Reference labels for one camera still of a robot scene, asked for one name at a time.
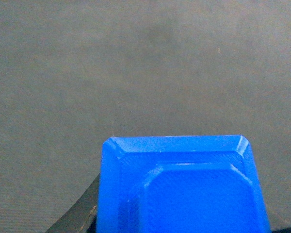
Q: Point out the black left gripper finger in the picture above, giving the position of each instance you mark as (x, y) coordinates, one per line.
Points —
(82, 216)

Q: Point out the blue plastic part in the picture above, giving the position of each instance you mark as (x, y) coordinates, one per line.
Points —
(180, 184)

